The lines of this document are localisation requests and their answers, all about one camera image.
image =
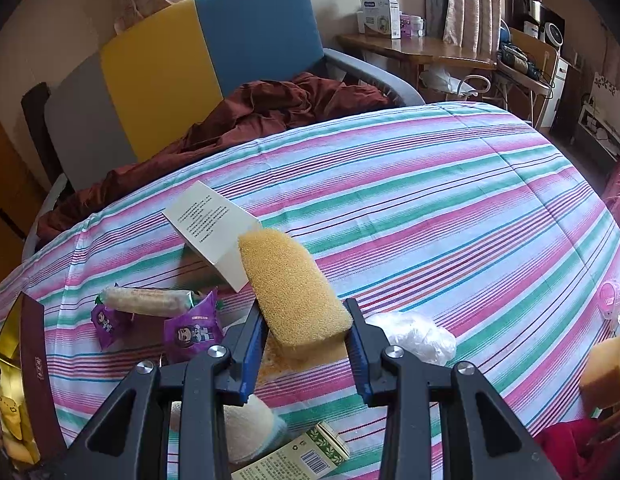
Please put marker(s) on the red cloth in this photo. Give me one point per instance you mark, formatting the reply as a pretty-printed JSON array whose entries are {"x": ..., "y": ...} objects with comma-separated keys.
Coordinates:
[{"x": 570, "y": 450}]

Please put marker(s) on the wooden chair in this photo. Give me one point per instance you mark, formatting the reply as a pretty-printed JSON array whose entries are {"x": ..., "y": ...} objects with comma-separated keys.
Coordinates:
[{"x": 530, "y": 60}]

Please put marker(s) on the pink plastic basket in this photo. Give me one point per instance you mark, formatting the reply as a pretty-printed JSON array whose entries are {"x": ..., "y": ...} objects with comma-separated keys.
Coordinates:
[{"x": 615, "y": 300}]

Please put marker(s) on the rice cracker packet green wrapper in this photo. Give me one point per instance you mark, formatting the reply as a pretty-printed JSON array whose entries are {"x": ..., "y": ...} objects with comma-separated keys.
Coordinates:
[{"x": 140, "y": 301}]

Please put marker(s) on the gold gift box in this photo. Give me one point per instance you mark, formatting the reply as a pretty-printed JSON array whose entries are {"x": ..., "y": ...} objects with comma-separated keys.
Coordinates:
[{"x": 32, "y": 360}]

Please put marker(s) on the wooden desk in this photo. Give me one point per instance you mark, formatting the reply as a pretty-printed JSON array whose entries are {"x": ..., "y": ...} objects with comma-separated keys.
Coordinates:
[{"x": 430, "y": 50}]

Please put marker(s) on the green cream carton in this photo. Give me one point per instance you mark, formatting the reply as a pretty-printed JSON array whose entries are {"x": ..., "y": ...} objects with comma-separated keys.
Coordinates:
[{"x": 290, "y": 460}]

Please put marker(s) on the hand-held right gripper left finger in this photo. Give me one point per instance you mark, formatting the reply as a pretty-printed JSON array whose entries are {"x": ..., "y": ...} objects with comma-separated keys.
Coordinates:
[{"x": 250, "y": 360}]

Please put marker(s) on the long yellow sponge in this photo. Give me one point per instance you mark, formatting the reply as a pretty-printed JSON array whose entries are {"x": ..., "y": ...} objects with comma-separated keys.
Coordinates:
[{"x": 290, "y": 290}]

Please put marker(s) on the clear plastic bag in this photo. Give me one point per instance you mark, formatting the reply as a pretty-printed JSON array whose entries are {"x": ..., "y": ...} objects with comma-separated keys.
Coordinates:
[{"x": 420, "y": 335}]

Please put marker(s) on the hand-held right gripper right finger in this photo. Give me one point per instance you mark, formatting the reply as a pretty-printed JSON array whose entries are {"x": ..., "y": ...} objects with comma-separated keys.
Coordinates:
[{"x": 357, "y": 360}]

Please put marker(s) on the yellow printed packet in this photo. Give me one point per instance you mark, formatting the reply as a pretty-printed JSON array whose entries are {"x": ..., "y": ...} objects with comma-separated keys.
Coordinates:
[{"x": 12, "y": 425}]

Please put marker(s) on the white blue box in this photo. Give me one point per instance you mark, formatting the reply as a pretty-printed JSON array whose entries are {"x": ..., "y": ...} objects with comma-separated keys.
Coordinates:
[{"x": 377, "y": 15}]

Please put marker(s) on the white paper box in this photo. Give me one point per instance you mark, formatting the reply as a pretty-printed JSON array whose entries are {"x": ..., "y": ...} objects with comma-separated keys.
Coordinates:
[{"x": 205, "y": 220}]

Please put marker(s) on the yellow sponge block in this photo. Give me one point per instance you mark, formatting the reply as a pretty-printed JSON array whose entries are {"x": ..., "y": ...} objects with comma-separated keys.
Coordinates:
[{"x": 605, "y": 375}]

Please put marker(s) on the grey yellow blue sofa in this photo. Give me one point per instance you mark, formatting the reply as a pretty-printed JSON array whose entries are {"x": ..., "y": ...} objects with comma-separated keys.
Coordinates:
[{"x": 155, "y": 85}]

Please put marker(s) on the white storage rack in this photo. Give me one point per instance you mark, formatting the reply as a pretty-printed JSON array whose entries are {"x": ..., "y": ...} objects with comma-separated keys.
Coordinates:
[{"x": 602, "y": 120}]

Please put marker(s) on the white plastic bag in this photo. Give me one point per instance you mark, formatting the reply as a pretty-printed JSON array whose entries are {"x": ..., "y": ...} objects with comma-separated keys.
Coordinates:
[{"x": 450, "y": 82}]

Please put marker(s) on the maroon blanket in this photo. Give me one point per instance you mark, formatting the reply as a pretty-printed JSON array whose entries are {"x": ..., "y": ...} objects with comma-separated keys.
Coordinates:
[{"x": 250, "y": 115}]

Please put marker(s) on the purple snack packet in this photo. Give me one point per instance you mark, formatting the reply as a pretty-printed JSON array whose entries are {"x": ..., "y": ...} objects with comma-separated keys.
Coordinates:
[
  {"x": 107, "y": 322},
  {"x": 190, "y": 330}
]

